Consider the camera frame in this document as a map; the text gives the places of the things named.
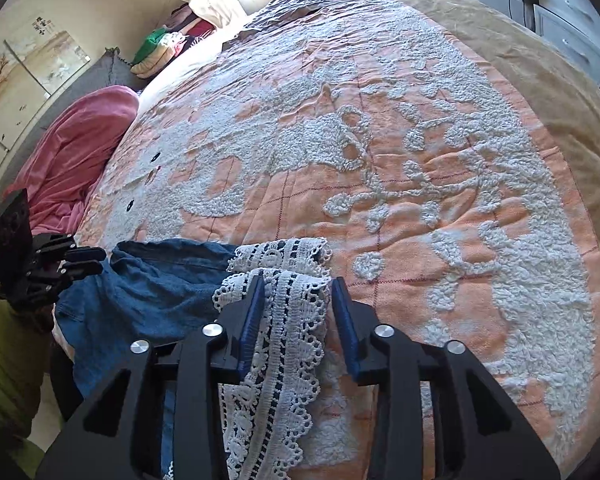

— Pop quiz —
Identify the beige bed sheet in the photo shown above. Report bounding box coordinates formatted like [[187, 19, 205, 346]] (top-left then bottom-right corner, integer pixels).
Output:
[[390, 0, 600, 281]]

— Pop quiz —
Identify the white dresser with drawers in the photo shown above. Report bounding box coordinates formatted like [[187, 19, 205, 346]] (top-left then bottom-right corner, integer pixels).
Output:
[[532, 0, 600, 86]]

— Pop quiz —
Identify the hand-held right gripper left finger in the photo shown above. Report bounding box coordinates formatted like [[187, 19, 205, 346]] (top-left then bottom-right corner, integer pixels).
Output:
[[35, 270, 268, 480]]

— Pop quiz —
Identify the pile of folded clothes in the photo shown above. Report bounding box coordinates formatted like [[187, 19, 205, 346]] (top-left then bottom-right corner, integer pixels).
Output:
[[130, 2, 221, 79]]

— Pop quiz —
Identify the orange white tufted blanket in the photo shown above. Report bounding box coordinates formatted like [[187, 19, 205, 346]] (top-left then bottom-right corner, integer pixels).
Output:
[[75, 0, 600, 480]]

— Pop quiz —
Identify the person's left forearm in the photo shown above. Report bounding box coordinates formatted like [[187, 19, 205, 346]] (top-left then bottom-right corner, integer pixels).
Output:
[[0, 300, 56, 441]]

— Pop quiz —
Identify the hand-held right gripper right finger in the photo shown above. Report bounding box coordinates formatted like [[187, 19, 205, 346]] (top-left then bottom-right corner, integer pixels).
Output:
[[330, 277, 563, 480]]

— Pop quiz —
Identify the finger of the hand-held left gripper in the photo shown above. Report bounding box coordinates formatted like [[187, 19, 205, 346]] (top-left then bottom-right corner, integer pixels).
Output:
[[64, 246, 107, 265], [61, 261, 104, 282]]

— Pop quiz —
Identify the blue denim pants lace trim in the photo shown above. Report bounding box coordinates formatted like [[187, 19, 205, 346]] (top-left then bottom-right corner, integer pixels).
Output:
[[52, 237, 333, 480]]

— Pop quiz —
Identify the pink duvet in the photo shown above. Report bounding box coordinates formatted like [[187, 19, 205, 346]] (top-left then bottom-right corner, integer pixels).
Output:
[[2, 85, 141, 241]]

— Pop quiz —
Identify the grey quilted blanket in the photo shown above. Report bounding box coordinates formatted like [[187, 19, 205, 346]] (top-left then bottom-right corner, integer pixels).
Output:
[[235, 0, 441, 31]]

